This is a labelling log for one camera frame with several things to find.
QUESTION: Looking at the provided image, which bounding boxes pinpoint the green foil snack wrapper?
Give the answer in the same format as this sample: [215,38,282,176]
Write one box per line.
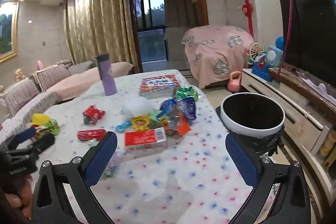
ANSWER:
[175,87,199,101]

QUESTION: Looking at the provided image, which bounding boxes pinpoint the white TV cabinet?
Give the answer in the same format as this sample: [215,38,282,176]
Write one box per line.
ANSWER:
[241,68,336,203]

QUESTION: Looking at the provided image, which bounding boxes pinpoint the sliding glass door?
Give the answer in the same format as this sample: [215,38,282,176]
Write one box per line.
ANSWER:
[133,0,168,63]

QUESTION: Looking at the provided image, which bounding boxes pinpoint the black television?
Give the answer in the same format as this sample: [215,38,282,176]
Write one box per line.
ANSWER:
[278,0,336,90]

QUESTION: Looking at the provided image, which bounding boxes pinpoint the yellow snack packet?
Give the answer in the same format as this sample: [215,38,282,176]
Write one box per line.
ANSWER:
[130,115,151,131]

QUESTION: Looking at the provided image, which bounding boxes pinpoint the light blue snack wrapper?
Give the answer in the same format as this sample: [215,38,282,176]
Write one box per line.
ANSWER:
[160,99,181,113]

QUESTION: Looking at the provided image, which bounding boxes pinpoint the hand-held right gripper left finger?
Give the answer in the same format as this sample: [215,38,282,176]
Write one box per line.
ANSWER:
[31,131,118,224]

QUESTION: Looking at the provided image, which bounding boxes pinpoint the orange snack wrapper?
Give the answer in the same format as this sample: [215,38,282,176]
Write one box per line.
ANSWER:
[173,114,191,135]

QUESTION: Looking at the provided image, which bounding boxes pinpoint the pink heart printed cover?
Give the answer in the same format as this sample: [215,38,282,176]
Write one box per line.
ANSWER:
[182,25,255,89]

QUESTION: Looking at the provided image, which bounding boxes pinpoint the person's left hand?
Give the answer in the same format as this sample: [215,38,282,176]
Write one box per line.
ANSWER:
[0,174,33,224]

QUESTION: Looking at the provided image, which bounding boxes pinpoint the gold framed painting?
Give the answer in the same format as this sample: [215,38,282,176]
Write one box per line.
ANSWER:
[0,1,20,63]

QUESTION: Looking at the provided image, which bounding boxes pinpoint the blue spiky ball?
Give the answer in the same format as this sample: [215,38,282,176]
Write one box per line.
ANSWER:
[274,36,285,50]

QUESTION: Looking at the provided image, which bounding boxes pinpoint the red and white carton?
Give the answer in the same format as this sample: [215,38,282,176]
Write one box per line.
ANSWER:
[124,127,168,153]

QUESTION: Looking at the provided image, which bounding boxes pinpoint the small teddy bear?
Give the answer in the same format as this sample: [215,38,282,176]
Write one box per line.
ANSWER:
[14,68,26,82]

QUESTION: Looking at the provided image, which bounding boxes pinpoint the pink kettlebell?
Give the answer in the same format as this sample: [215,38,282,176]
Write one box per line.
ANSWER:
[227,71,242,93]

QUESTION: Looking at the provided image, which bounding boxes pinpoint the purple thermos bottle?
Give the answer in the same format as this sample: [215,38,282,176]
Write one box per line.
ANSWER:
[94,53,116,96]

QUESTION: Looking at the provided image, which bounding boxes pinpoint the yellow plastic bag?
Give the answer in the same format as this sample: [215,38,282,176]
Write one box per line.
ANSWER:
[32,113,50,126]

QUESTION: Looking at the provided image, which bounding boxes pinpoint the green plastic toy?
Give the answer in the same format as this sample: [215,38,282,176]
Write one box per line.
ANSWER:
[43,119,61,135]

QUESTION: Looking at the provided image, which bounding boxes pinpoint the crushed red can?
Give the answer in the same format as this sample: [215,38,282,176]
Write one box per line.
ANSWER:
[77,129,107,142]

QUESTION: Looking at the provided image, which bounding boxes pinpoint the white cloth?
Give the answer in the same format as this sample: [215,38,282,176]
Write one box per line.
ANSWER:
[297,69,327,94]

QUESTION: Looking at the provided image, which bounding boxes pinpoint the yellow box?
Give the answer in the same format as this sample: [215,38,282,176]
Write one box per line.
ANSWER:
[320,131,336,169]

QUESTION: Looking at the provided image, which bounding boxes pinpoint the colourful book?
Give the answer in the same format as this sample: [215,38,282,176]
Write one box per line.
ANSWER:
[139,74,181,100]

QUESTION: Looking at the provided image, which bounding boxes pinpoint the blue toy machine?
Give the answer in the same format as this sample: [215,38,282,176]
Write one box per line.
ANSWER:
[251,46,283,82]

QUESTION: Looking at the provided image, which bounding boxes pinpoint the white bin with black bag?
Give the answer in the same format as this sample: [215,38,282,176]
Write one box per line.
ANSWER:
[215,92,286,202]

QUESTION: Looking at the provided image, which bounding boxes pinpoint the pink striped sofa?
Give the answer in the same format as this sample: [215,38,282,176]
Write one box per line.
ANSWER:
[0,59,134,140]

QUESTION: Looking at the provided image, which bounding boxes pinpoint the dark blue snack wrapper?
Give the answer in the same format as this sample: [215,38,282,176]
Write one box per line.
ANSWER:
[181,97,197,121]

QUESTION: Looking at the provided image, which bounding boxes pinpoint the clear plastic wrapper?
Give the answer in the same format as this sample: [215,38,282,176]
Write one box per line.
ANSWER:
[104,151,126,178]

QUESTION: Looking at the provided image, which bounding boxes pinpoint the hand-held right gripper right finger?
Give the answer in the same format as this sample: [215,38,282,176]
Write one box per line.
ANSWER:
[225,133,311,224]

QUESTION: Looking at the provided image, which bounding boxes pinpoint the gold curtains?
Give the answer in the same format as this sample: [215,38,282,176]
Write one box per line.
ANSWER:
[63,0,141,75]

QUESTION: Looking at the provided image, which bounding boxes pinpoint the colourful bead toy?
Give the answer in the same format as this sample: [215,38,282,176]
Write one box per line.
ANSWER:
[247,42,265,64]

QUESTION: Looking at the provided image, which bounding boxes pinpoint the red snack packet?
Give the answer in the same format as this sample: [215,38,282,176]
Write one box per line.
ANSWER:
[83,105,106,125]

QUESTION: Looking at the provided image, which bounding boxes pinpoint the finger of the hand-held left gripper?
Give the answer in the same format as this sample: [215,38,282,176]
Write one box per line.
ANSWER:
[31,133,56,155]
[10,127,37,146]

